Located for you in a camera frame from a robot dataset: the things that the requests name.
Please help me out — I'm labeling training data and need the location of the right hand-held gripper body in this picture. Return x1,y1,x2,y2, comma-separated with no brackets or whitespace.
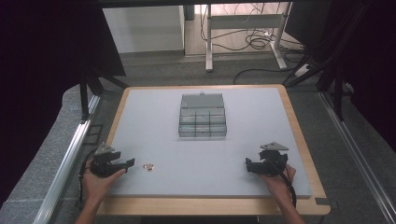
259,141,290,177

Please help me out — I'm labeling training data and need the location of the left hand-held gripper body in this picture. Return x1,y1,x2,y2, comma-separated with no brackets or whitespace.
90,142,127,179

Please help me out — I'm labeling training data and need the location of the clear plastic compartment box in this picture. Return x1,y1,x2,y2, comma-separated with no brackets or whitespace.
177,91,228,139

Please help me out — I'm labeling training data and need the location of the person's left hand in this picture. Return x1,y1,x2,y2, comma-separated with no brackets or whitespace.
81,159,127,203

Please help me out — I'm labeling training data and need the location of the person's right hand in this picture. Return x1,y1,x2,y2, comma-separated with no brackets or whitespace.
257,163,297,201

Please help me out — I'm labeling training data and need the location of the grey table mat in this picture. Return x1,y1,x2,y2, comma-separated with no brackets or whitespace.
108,87,313,199

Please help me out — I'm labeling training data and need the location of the black metal stand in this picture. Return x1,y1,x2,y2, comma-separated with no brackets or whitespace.
78,63,129,122
282,3,368,122

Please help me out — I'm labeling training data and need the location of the white power strip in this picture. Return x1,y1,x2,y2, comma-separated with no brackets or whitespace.
293,63,312,78

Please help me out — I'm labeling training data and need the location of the black curtain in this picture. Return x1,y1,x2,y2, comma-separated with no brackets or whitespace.
0,0,127,206
284,0,396,153

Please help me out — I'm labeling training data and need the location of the white cabinet panel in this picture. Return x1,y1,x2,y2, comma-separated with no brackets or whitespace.
102,5,186,54

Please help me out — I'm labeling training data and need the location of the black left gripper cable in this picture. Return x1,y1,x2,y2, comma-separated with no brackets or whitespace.
76,148,96,210

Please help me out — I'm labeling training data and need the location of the aluminium rail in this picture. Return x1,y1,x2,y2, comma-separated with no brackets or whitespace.
32,93,102,224
318,91,396,224

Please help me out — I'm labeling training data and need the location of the long black floor cable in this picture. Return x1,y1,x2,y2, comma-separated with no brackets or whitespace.
233,60,304,86

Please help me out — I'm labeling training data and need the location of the tangle of floor cables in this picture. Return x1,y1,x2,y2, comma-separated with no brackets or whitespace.
199,3,307,52

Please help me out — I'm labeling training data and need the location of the white metal desk frame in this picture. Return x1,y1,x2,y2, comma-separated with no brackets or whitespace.
205,2,290,73

